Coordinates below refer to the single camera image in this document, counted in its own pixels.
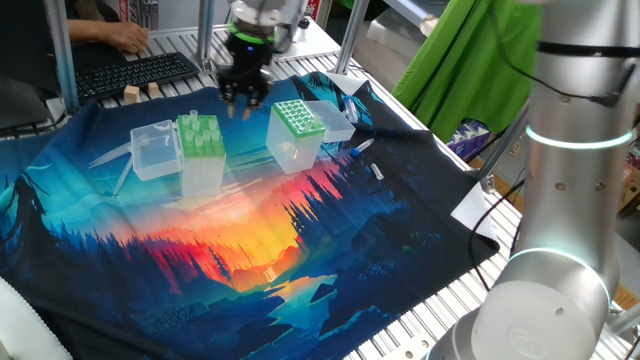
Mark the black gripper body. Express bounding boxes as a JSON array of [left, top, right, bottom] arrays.
[[223, 42, 274, 85]]

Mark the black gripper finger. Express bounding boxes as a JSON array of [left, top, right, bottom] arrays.
[[217, 79, 236, 120], [243, 82, 274, 121]]

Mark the person bare forearm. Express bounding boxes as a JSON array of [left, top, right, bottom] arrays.
[[67, 19, 106, 47]]

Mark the person bare hand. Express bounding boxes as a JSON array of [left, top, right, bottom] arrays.
[[99, 22, 150, 55]]

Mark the clear box green tip rack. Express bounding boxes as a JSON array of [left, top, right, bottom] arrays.
[[129, 115, 228, 199], [264, 98, 357, 176]]

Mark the black computer keyboard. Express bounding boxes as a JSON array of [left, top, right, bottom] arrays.
[[74, 51, 201, 104]]

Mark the slim blue-capped conical tube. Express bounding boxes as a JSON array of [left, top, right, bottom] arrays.
[[349, 138, 375, 159]]

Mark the printed sunset landscape cloth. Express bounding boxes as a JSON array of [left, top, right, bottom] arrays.
[[0, 71, 501, 360]]

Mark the bright green fabric sheet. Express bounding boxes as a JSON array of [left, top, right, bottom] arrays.
[[391, 0, 544, 144]]

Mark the person dark clothed torso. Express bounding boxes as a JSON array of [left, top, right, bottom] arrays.
[[0, 0, 126, 96]]

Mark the blue patterned box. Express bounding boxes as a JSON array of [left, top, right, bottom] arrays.
[[446, 119, 494, 162]]

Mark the cardboard box red label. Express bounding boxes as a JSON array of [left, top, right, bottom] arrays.
[[617, 164, 640, 216]]

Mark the green flange adapter ring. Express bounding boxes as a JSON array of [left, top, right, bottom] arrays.
[[227, 22, 277, 46]]

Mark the white stand with base plate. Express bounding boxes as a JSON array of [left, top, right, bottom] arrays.
[[272, 0, 342, 64]]

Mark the slanted aluminium frame post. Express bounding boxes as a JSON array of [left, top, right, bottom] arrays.
[[474, 99, 531, 195]]

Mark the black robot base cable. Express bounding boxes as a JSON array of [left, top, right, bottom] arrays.
[[468, 179, 526, 294]]

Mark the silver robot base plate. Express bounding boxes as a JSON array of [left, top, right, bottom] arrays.
[[392, 333, 436, 360]]

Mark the black camera cable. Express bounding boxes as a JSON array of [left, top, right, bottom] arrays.
[[487, 0, 637, 109]]

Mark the aluminium frame beam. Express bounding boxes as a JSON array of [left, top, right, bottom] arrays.
[[607, 303, 640, 337]]

